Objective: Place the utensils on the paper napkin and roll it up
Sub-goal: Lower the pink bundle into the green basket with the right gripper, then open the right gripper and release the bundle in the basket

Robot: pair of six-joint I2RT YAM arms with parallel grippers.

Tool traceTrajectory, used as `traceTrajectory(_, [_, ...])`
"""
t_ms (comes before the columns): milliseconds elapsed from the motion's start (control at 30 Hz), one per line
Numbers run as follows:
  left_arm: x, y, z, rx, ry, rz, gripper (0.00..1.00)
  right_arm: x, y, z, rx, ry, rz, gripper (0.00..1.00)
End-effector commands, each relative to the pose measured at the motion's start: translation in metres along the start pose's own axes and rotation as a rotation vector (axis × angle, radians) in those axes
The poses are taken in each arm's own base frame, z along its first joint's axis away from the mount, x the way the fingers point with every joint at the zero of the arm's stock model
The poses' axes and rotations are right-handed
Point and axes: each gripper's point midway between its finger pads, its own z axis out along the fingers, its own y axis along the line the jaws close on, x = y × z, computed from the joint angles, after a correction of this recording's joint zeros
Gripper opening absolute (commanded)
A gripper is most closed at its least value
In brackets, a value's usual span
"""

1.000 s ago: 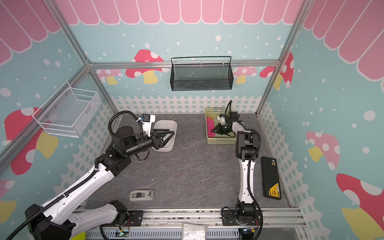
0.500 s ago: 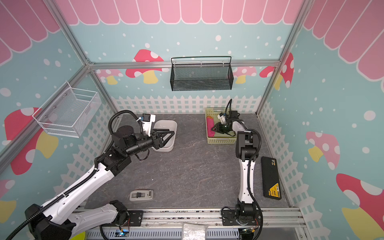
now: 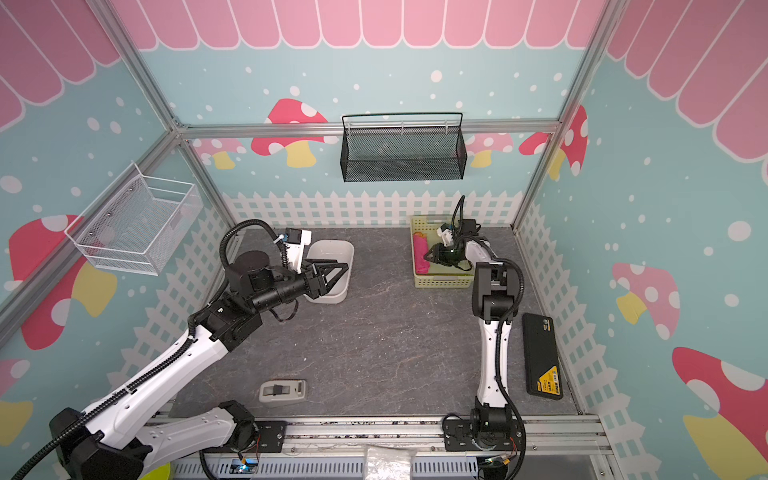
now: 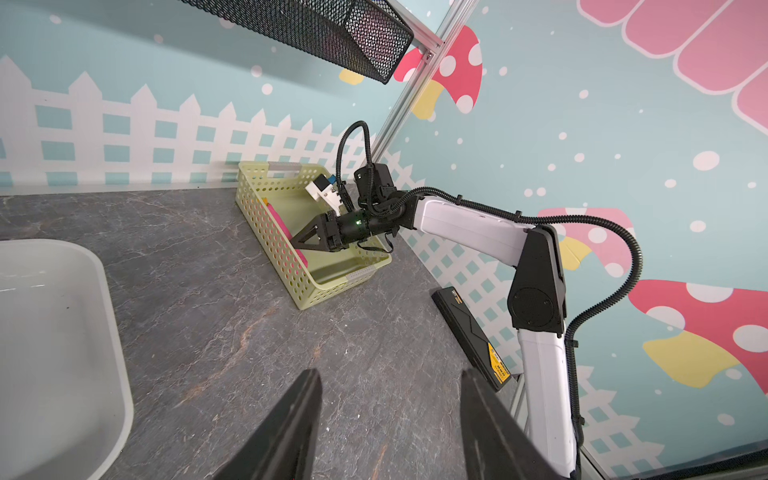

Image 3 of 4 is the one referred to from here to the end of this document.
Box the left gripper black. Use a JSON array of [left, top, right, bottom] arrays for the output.
[[251, 257, 349, 313]]

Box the green perforated plastic basket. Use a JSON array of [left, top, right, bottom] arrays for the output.
[[409, 214, 474, 289]]

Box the white plastic tub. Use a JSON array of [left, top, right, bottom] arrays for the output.
[[307, 240, 355, 304]]

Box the pink paper napkin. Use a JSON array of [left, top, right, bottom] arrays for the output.
[[412, 232, 430, 275]]

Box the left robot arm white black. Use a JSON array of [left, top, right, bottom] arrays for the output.
[[14, 219, 350, 479]]

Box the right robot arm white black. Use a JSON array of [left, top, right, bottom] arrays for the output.
[[423, 197, 525, 451]]

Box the black flat box yellow label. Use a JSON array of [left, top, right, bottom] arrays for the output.
[[522, 313, 563, 400]]

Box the clear plastic bag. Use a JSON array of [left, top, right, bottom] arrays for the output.
[[363, 446, 415, 480]]

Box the lime green bowl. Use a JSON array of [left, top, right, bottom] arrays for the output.
[[140, 463, 173, 480]]

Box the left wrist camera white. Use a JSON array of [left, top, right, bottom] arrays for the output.
[[275, 228, 312, 273]]

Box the grey switch box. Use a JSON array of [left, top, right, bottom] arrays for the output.
[[258, 379, 307, 405]]

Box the black mesh wall basket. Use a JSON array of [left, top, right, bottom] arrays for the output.
[[340, 112, 468, 183]]

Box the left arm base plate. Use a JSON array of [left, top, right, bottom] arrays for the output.
[[237, 420, 288, 454]]

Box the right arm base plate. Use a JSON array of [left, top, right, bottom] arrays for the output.
[[441, 416, 526, 453]]

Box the white wire wall basket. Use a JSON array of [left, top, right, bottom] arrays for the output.
[[65, 164, 203, 276]]

